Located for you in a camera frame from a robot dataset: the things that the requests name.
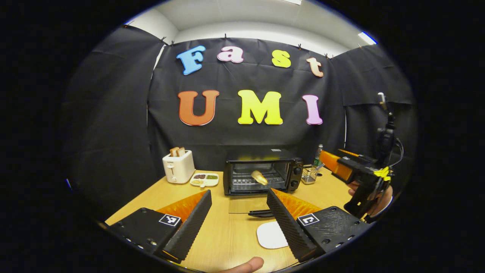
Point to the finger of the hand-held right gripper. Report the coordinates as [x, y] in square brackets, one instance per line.
[350, 152]
[333, 163]

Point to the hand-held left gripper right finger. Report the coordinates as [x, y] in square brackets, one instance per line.
[288, 227]

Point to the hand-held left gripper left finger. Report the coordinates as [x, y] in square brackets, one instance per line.
[191, 227]

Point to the golden croissant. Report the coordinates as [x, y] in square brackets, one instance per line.
[259, 177]

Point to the black electric oven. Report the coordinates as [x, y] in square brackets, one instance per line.
[265, 155]

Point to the clear plastic water bottle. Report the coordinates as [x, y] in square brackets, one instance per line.
[318, 155]

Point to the white plate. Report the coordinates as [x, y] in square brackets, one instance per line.
[271, 235]

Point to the white divided snack dish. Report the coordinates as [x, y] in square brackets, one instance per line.
[204, 184]

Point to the white toaster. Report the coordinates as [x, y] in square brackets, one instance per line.
[178, 168]

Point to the toast slice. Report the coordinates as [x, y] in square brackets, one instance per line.
[181, 151]
[174, 152]

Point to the black backdrop cloth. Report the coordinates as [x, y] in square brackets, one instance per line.
[227, 140]

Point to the small ceiling light panel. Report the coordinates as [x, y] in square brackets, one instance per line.
[367, 38]

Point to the large ceiling light panel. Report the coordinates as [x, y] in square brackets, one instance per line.
[292, 2]

